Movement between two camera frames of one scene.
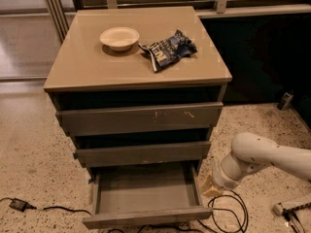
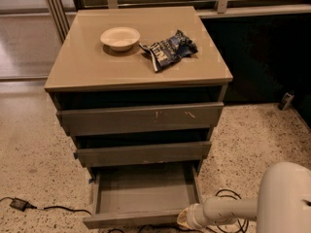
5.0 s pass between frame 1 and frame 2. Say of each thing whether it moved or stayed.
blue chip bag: stayed
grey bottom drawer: stayed
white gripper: moved
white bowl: stayed
